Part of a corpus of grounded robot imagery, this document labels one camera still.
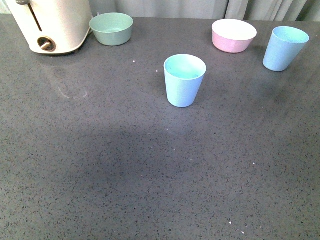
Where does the pink bowl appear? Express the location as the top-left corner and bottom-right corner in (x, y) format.
(211, 19), (257, 54)

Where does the blue cup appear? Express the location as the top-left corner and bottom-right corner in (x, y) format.
(262, 26), (310, 72)
(163, 54), (207, 108)

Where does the cream toaster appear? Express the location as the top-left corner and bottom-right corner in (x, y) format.
(6, 0), (92, 55)

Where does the green bowl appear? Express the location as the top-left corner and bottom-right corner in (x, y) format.
(89, 12), (134, 47)

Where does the grey curtain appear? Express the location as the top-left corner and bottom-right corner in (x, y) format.
(89, 0), (320, 22)

